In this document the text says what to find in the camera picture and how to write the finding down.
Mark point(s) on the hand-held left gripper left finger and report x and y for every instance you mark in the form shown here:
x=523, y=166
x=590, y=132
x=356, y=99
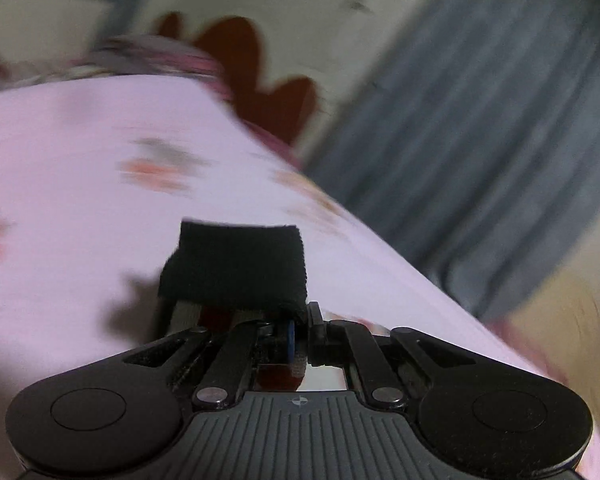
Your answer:
x=290, y=341

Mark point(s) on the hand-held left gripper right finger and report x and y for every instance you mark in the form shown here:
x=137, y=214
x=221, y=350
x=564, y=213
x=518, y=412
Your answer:
x=313, y=331

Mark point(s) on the red white black striped garment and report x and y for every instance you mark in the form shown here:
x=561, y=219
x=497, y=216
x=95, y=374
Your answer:
x=230, y=265

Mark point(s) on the pink floral bed sheet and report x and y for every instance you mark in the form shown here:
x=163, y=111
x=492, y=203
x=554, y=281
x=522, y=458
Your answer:
x=80, y=200

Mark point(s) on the grey curtain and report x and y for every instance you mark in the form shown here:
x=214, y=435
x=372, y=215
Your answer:
x=470, y=125

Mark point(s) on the red and white headboard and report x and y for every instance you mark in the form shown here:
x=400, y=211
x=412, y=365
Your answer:
x=240, y=55

